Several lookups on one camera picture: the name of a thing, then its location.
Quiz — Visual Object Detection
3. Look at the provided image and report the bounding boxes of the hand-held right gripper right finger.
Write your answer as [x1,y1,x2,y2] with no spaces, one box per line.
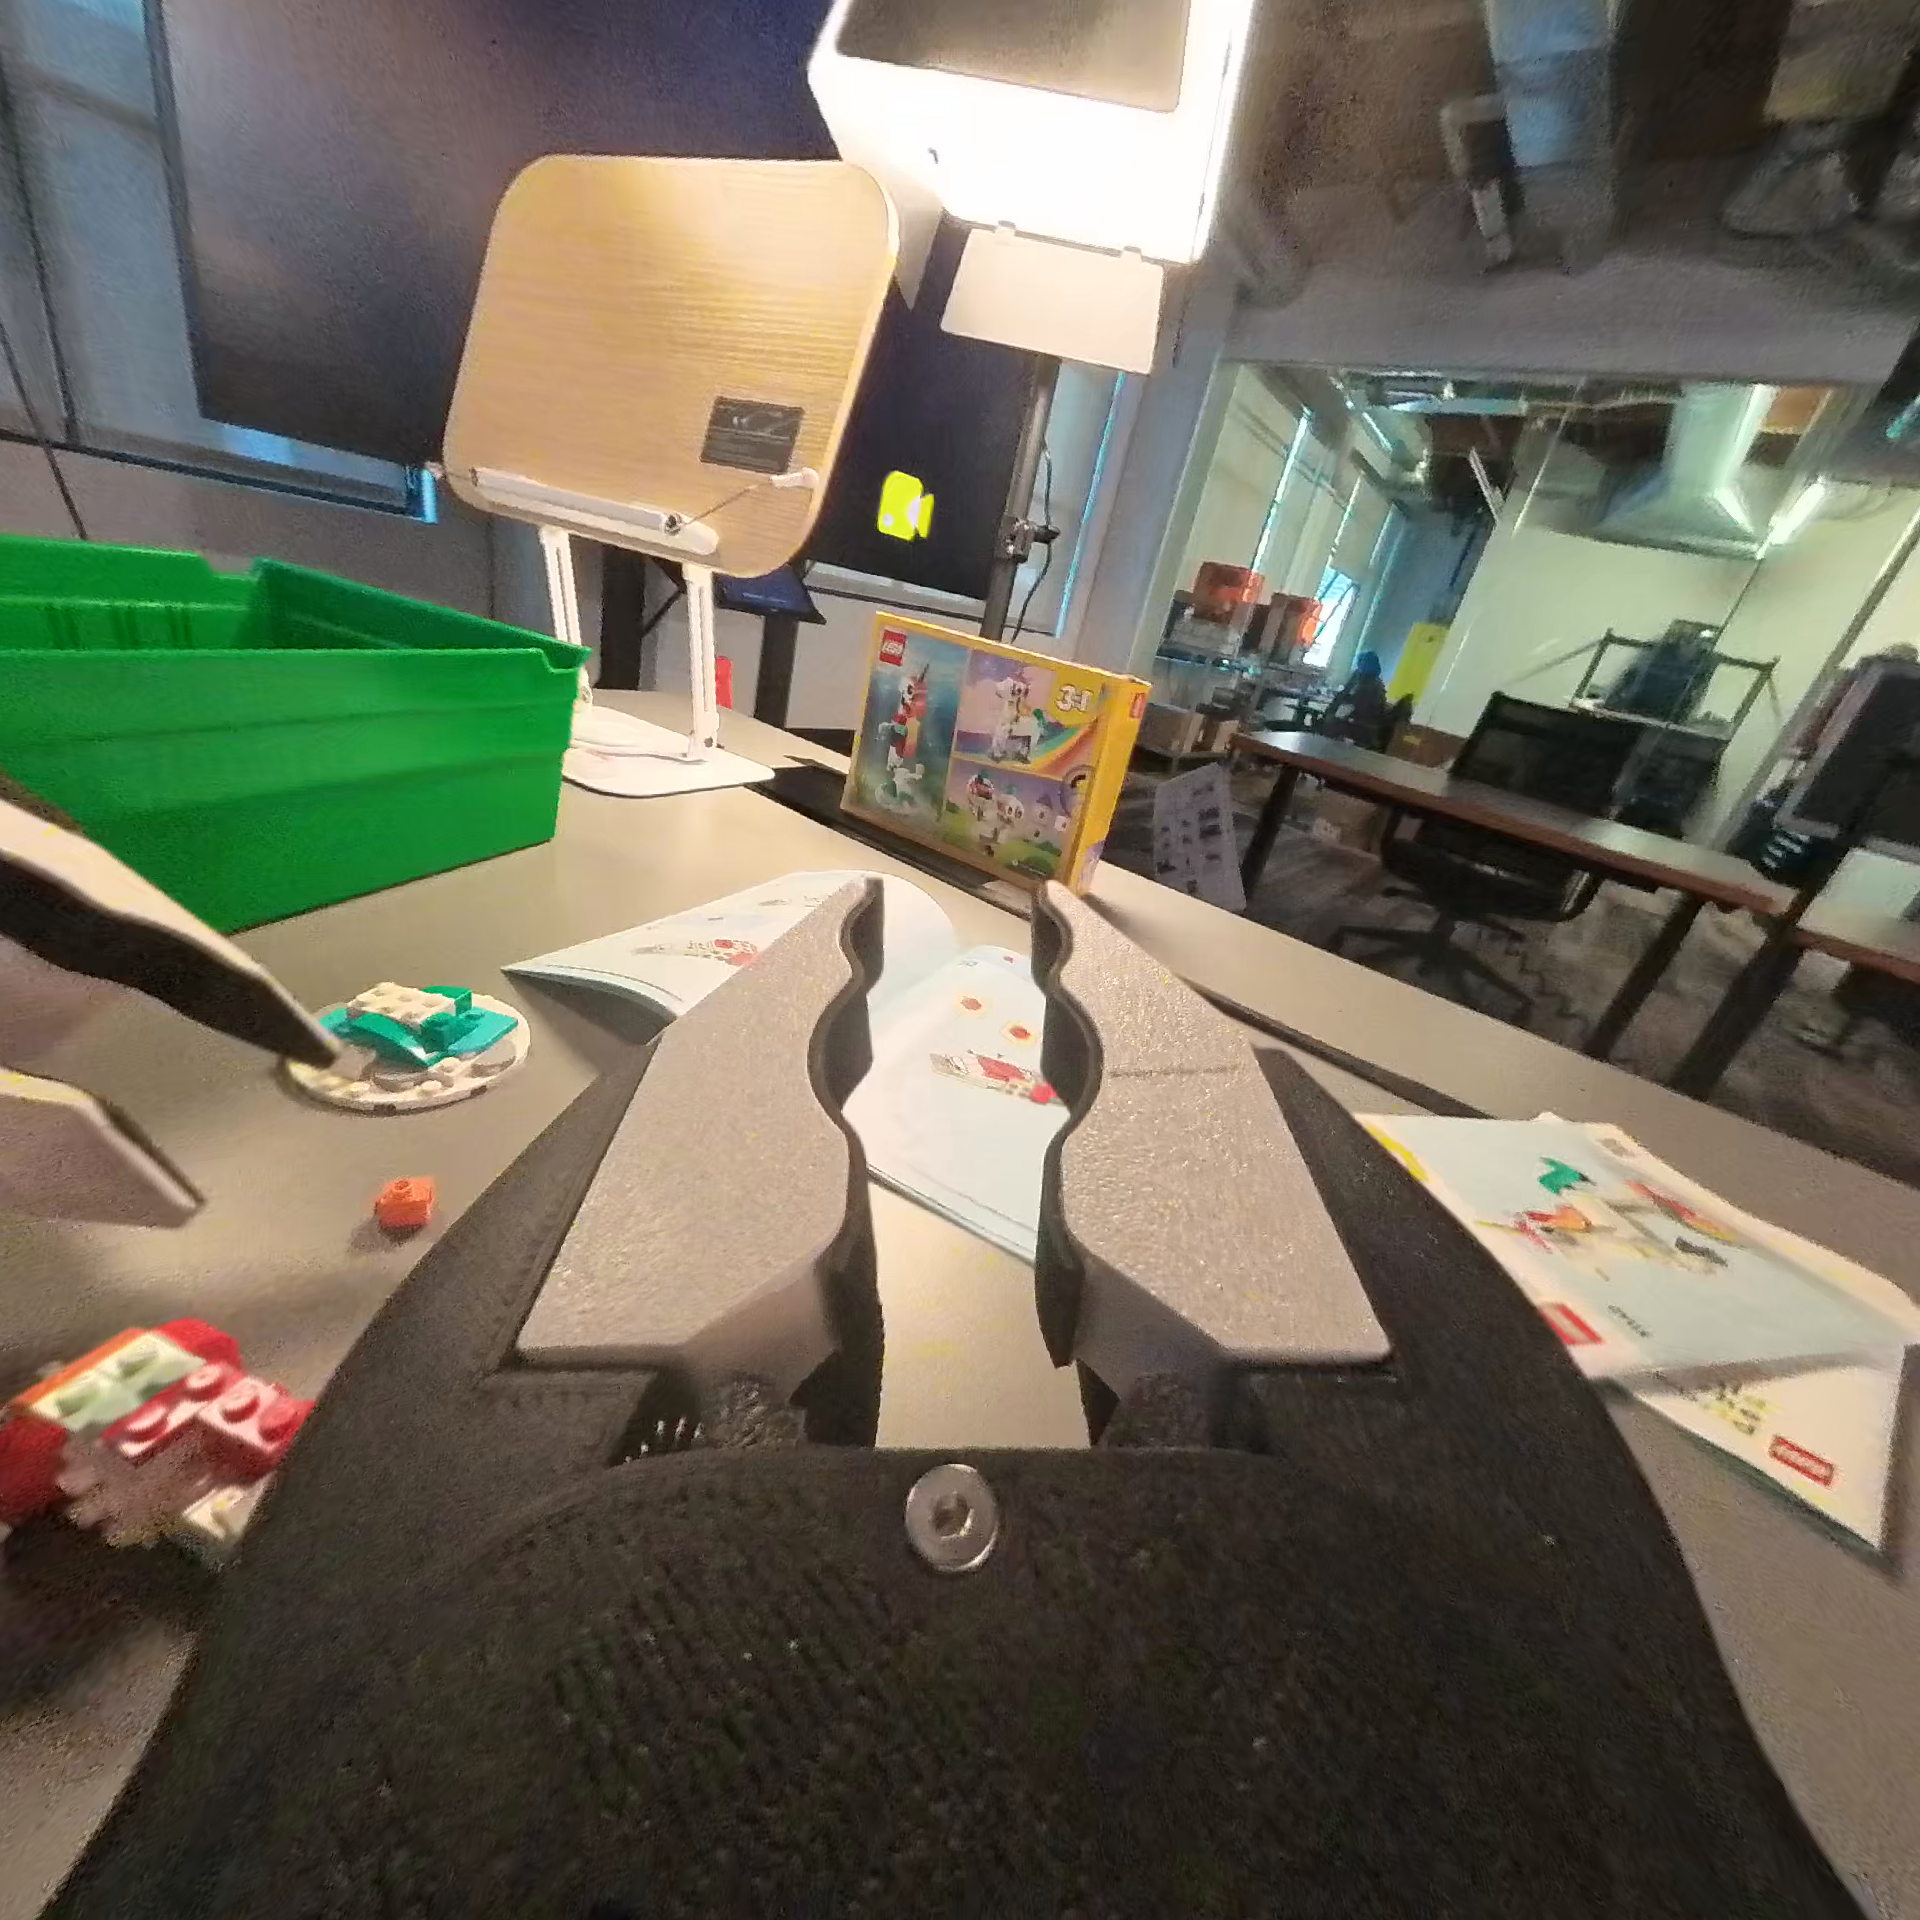
[1032,881,1393,1373]

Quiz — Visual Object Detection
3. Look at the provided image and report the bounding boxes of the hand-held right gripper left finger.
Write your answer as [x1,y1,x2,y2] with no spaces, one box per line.
[517,877,887,1376]

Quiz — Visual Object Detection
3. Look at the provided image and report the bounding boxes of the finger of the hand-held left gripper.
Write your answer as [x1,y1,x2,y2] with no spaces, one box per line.
[0,792,347,1073]
[0,1066,209,1229]

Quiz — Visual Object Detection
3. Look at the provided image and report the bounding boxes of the green plastic bins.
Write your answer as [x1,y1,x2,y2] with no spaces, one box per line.
[0,534,592,937]

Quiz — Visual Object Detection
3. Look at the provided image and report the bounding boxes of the white red green lego model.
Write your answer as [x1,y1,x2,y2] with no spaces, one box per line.
[0,1316,320,1572]

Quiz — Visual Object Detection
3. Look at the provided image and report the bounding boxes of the round white and teal lego base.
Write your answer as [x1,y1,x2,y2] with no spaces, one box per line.
[285,978,538,1116]

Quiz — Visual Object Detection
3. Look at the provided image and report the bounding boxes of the colourful yellow lego box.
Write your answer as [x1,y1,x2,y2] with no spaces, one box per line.
[839,610,1154,896]

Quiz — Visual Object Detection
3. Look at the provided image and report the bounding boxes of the open light blue instruction booklet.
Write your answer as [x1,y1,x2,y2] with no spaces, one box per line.
[503,872,1085,1262]

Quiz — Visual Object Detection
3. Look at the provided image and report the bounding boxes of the white printed sheet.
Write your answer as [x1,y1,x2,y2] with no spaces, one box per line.
[1154,765,1250,914]

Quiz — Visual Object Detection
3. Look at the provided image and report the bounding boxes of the long wooden desk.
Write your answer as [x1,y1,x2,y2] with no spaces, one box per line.
[1231,728,1807,1059]

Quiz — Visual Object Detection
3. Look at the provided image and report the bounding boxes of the black office chair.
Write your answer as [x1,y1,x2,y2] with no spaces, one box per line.
[1339,691,1642,1024]

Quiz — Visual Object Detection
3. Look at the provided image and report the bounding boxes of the large dark screen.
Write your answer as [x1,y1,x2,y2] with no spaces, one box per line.
[147,0,1051,609]

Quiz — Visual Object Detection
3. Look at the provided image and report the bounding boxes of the black light stand pole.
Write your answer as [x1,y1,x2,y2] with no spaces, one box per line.
[981,353,1066,649]

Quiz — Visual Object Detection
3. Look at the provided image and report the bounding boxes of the black monitor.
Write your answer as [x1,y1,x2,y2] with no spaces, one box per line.
[1773,656,1920,890]

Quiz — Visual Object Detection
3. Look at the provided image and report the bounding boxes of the wooden book stand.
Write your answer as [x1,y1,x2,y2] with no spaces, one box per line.
[441,154,903,798]

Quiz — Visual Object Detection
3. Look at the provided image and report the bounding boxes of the bright white light panel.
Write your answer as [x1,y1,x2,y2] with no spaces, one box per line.
[804,0,1258,377]

